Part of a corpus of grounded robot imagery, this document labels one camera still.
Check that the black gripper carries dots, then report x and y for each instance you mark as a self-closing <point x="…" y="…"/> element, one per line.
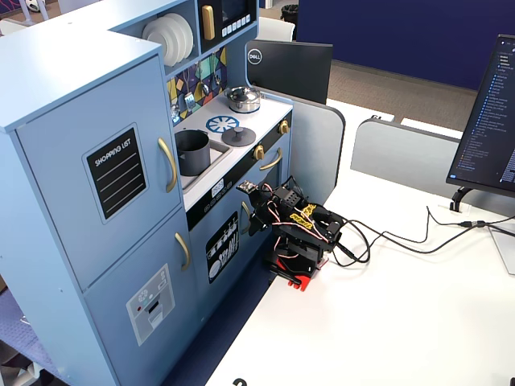
<point x="257" y="219"/>

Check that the dark gray pot lid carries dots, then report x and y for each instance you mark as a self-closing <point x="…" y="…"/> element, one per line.
<point x="237" y="138"/>

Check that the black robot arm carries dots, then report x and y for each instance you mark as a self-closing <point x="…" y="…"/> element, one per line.
<point x="306" y="249"/>

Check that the gold stove knob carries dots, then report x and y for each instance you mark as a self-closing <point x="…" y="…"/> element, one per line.
<point x="284" y="127"/>
<point x="258" y="152"/>

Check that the red table clamp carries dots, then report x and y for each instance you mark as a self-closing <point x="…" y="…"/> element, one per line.
<point x="303" y="283"/>

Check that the white toy sink basin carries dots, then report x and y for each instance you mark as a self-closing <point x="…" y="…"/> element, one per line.
<point x="217" y="154"/>

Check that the toy dishwasher door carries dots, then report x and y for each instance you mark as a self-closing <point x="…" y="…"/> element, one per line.
<point x="201" y="281"/>

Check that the dark gray toy pot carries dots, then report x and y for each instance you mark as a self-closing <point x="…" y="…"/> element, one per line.
<point x="195" y="158"/>

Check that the gray desk divider rounded corner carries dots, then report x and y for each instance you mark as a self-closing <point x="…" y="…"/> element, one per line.
<point x="318" y="144"/>

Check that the shiny steel toy pot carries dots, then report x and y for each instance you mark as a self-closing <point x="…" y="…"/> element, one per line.
<point x="245" y="107"/>

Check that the hanging toy whisk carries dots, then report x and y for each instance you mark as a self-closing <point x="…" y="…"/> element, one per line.
<point x="175" y="114"/>

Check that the hanging toy spatula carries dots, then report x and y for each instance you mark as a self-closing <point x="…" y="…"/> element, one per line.
<point x="190" y="101"/>

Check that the hanging toy ladle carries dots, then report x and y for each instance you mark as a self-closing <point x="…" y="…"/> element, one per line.
<point x="205" y="89"/>

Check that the hanging toy spoon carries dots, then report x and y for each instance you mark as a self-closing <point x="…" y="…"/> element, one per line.
<point x="217" y="79"/>

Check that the black shopping list board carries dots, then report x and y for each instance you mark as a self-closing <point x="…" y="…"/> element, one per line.
<point x="116" y="173"/>

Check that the gray desk divider panel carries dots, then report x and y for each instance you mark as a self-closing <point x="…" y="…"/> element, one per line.
<point x="402" y="157"/>

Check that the black Dell monitor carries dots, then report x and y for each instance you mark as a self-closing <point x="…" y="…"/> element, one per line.
<point x="293" y="68"/>

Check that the black curved object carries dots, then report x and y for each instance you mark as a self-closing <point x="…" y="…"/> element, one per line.
<point x="239" y="382"/>

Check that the white chair back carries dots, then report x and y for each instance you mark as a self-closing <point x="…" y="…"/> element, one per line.
<point x="275" y="29"/>

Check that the white toy plate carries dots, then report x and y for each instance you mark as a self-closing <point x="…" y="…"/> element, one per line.
<point x="177" y="46"/>
<point x="155" y="38"/>
<point x="190" y="38"/>
<point x="184" y="40"/>

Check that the toy microwave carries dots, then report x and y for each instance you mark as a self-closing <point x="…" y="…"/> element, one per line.
<point x="237" y="16"/>

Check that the lower freezer door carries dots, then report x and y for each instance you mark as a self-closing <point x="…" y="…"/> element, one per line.
<point x="108" y="362"/>

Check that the black trash bin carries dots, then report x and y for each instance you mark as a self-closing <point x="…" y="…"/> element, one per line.
<point x="289" y="14"/>

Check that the upper fridge door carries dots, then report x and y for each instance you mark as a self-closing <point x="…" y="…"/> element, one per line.
<point x="48" y="181"/>

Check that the light blue toy kitchen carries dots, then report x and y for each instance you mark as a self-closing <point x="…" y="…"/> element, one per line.
<point x="60" y="100"/>

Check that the monitor showing code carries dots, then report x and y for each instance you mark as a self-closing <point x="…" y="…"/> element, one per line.
<point x="483" y="120"/>

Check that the silver monitor stand base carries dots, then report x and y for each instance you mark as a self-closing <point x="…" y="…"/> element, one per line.
<point x="505" y="249"/>

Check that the soccer ball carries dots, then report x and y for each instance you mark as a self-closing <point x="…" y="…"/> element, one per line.
<point x="35" y="4"/>

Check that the black monitor bracket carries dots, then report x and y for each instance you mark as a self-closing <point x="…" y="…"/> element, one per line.
<point x="458" y="199"/>

